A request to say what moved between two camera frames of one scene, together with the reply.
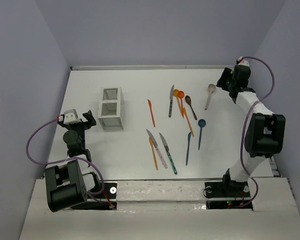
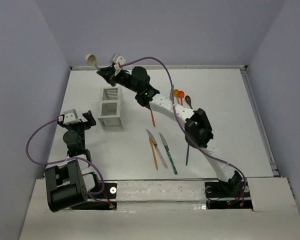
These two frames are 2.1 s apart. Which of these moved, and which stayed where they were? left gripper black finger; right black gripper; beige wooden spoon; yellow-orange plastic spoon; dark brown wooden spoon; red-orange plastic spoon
Moved: beige wooden spoon; right black gripper
Stayed: red-orange plastic spoon; dark brown wooden spoon; left gripper black finger; yellow-orange plastic spoon
